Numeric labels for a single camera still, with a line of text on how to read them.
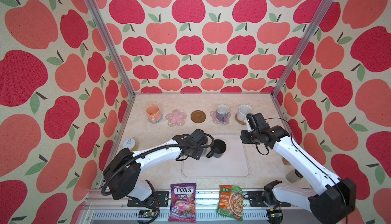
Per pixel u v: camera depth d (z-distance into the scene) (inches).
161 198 29.2
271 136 21.2
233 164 33.9
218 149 35.1
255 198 29.0
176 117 42.3
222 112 41.9
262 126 23.8
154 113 41.0
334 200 14.9
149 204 27.9
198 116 42.3
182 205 27.7
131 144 34.8
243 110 41.0
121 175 16.7
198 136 25.6
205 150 34.7
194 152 27.9
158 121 40.9
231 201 28.3
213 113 42.5
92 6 29.7
